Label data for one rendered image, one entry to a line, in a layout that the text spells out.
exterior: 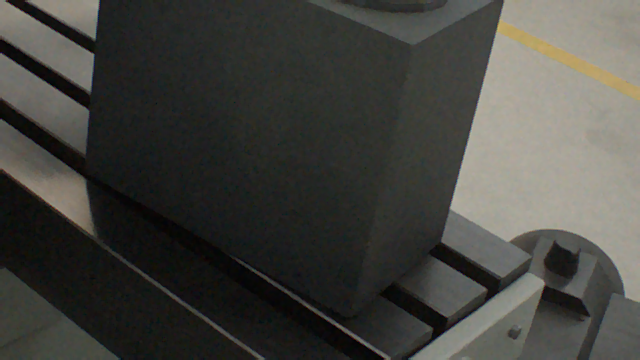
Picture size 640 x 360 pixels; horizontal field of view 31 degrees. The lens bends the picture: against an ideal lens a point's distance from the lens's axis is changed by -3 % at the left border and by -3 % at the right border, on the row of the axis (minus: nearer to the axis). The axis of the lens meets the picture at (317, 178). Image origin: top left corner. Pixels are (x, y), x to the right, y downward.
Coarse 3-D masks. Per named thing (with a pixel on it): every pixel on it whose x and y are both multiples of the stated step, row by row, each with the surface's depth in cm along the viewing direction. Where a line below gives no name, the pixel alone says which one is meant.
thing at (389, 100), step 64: (128, 0) 72; (192, 0) 69; (256, 0) 67; (320, 0) 65; (384, 0) 65; (448, 0) 68; (128, 64) 74; (192, 64) 71; (256, 64) 68; (320, 64) 66; (384, 64) 63; (448, 64) 67; (128, 128) 76; (192, 128) 73; (256, 128) 70; (320, 128) 67; (384, 128) 65; (448, 128) 72; (128, 192) 78; (192, 192) 75; (256, 192) 72; (320, 192) 69; (384, 192) 67; (448, 192) 77; (256, 256) 74; (320, 256) 71; (384, 256) 72
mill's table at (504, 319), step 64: (0, 0) 101; (64, 0) 103; (0, 64) 92; (64, 64) 93; (0, 128) 84; (64, 128) 85; (0, 192) 80; (64, 192) 78; (0, 256) 83; (64, 256) 77; (128, 256) 73; (192, 256) 75; (448, 256) 81; (512, 256) 81; (128, 320) 75; (192, 320) 70; (256, 320) 70; (320, 320) 72; (384, 320) 72; (448, 320) 74; (512, 320) 79
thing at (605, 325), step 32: (544, 256) 150; (576, 256) 146; (544, 288) 145; (576, 288) 145; (608, 288) 151; (544, 320) 142; (576, 320) 143; (608, 320) 148; (544, 352) 137; (576, 352) 138; (608, 352) 142
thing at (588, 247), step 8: (528, 232) 161; (536, 232) 160; (544, 232) 159; (552, 232) 159; (560, 232) 158; (568, 232) 159; (512, 240) 162; (520, 240) 160; (528, 240) 158; (584, 240) 158; (584, 248) 156; (592, 248) 157; (600, 248) 158; (600, 256) 156; (608, 256) 158; (608, 264) 157; (608, 272) 155; (616, 272) 157; (616, 280) 156; (616, 288) 156; (624, 288) 159; (624, 296) 159
